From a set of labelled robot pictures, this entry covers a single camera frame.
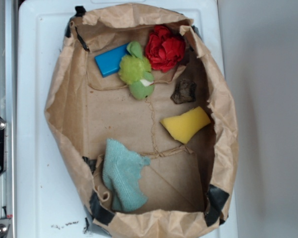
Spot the light blue cloth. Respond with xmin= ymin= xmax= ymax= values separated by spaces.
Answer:
xmin=102 ymin=138 xmax=150 ymax=213

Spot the brown paper bag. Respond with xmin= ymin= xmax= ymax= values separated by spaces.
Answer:
xmin=45 ymin=3 xmax=238 ymax=238

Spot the yellow sponge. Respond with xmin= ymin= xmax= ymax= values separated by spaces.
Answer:
xmin=160 ymin=107 xmax=211 ymax=144

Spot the dark brown rock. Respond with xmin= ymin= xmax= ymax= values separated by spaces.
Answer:
xmin=171 ymin=78 xmax=197 ymax=104

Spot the green plush toy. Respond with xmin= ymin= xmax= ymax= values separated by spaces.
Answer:
xmin=118 ymin=41 xmax=154 ymax=100

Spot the blue plastic block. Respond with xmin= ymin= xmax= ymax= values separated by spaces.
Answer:
xmin=94 ymin=43 xmax=129 ymax=77

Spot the red crumpled paper ball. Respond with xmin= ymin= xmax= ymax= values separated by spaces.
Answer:
xmin=145 ymin=25 xmax=186 ymax=72

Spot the aluminium frame rail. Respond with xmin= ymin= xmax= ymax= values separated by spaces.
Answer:
xmin=0 ymin=0 xmax=18 ymax=238

